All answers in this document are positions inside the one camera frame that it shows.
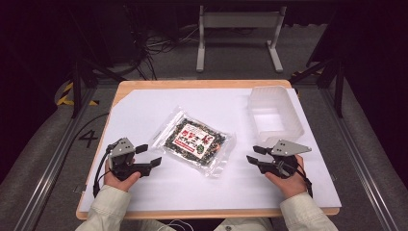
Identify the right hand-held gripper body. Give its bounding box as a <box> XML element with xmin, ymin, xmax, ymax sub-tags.
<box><xmin>256</xmin><ymin>139</ymin><xmax>313</xmax><ymax>180</ymax></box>

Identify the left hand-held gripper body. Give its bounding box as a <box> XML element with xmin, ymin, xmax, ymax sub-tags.
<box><xmin>108</xmin><ymin>137</ymin><xmax>152</xmax><ymax>182</ymax></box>

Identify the clear plastic container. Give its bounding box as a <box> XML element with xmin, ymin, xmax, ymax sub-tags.
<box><xmin>247</xmin><ymin>85</ymin><xmax>305</xmax><ymax>146</ymax></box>

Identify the clear seaweed snack packet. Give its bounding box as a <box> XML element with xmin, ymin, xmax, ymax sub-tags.
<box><xmin>149</xmin><ymin>108</ymin><xmax>238</xmax><ymax>178</ymax></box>

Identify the person's left hand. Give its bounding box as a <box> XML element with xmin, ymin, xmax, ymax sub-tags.
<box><xmin>103</xmin><ymin>160</ymin><xmax>142</xmax><ymax>193</ymax></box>

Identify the person's right hand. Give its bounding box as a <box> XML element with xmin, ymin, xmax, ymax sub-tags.
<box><xmin>264</xmin><ymin>154</ymin><xmax>309</xmax><ymax>200</ymax></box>

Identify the white paper sheet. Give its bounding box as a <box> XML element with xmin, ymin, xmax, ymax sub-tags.
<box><xmin>79</xmin><ymin>88</ymin><xmax>343</xmax><ymax>213</ymax></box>

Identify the person's torso clothing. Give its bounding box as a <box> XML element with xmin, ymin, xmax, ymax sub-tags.
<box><xmin>214</xmin><ymin>217</ymin><xmax>274</xmax><ymax>231</ymax></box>

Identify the black metal stand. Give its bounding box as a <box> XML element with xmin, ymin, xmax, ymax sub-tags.
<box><xmin>70</xmin><ymin>57</ymin><xmax>127</xmax><ymax>118</ymax></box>
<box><xmin>290</xmin><ymin>57</ymin><xmax>346</xmax><ymax>118</ymax></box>

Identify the yellow black hazard tape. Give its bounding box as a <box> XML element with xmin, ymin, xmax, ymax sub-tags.
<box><xmin>56</xmin><ymin>81</ymin><xmax>99</xmax><ymax>107</ymax></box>

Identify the white metal stand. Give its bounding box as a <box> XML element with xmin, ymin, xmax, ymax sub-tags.
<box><xmin>195</xmin><ymin>5</ymin><xmax>288</xmax><ymax>74</ymax></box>

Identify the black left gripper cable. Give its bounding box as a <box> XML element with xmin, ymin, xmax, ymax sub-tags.
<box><xmin>92</xmin><ymin>143</ymin><xmax>115</xmax><ymax>198</ymax></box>

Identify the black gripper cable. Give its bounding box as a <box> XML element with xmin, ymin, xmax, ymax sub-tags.
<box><xmin>92</xmin><ymin>143</ymin><xmax>115</xmax><ymax>198</ymax></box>
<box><xmin>296</xmin><ymin>163</ymin><xmax>314</xmax><ymax>198</ymax></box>

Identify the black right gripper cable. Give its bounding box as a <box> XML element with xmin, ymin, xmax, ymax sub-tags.
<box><xmin>296</xmin><ymin>163</ymin><xmax>314</xmax><ymax>198</ymax></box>

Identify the black floor cable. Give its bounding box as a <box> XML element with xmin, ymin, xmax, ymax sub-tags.
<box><xmin>67</xmin><ymin>111</ymin><xmax>111</xmax><ymax>146</ymax></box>

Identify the thin white cable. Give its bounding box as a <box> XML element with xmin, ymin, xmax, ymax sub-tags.
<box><xmin>158</xmin><ymin>218</ymin><xmax>195</xmax><ymax>231</ymax></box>

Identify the aluminium floor rail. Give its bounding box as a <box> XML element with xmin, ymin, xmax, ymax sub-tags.
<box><xmin>319</xmin><ymin>86</ymin><xmax>399</xmax><ymax>231</ymax></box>
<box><xmin>13</xmin><ymin>86</ymin><xmax>98</xmax><ymax>231</ymax></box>

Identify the bundle of floor cables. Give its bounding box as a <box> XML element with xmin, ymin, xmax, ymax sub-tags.
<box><xmin>126</xmin><ymin>23</ymin><xmax>200</xmax><ymax>81</ymax></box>

